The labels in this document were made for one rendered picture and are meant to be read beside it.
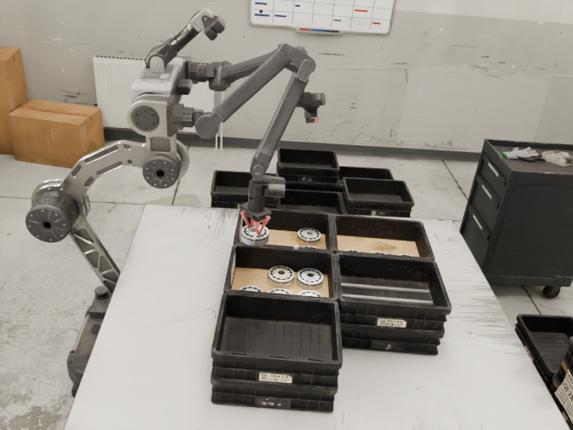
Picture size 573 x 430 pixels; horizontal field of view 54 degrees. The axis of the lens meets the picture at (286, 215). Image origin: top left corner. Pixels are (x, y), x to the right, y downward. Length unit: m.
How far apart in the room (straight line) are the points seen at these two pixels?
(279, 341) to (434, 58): 3.73
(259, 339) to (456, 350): 0.77
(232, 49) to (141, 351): 3.39
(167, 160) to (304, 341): 0.87
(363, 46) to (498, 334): 3.24
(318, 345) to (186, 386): 0.46
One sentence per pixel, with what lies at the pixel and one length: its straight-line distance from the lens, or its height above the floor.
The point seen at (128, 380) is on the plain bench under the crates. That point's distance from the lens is 2.01.
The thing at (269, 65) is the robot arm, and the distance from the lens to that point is 1.89.
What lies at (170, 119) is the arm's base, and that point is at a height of 1.46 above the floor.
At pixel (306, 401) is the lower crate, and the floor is 0.75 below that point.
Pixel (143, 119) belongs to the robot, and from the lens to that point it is 1.93.
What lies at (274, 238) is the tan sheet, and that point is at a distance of 2.43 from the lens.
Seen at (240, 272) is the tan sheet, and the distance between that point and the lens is 2.22.
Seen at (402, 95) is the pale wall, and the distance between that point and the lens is 5.27.
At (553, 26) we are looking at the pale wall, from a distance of 5.54.
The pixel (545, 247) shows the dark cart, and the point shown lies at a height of 0.41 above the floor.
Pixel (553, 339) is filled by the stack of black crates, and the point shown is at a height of 0.27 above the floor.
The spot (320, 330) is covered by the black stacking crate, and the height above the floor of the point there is 0.83.
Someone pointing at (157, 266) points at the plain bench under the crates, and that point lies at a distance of 2.48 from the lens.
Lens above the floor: 2.15
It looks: 30 degrees down
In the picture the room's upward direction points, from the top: 5 degrees clockwise
